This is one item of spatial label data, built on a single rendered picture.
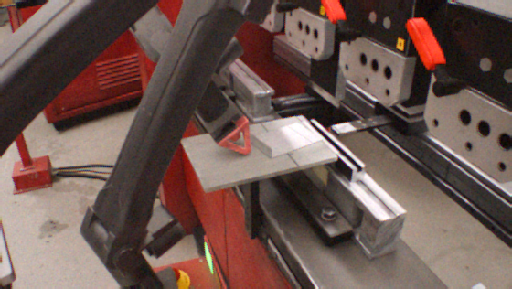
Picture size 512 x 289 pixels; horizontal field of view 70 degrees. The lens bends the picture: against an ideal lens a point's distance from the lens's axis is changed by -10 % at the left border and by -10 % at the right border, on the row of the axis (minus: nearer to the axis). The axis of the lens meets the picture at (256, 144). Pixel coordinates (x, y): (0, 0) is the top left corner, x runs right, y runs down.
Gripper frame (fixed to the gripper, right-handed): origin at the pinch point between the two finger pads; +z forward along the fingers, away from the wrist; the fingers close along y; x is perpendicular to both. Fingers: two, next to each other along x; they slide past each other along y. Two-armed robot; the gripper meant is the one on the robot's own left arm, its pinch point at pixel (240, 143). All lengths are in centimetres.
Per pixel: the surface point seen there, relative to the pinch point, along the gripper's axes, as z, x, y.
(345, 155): 11.7, -14.5, -8.6
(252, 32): 22, -31, 84
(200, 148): -2.3, 6.9, 3.7
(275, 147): 4.5, -4.8, -2.1
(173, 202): 65, 42, 86
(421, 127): 22.1, -33.7, -7.0
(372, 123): 16.5, -25.2, -1.9
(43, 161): 40, 103, 168
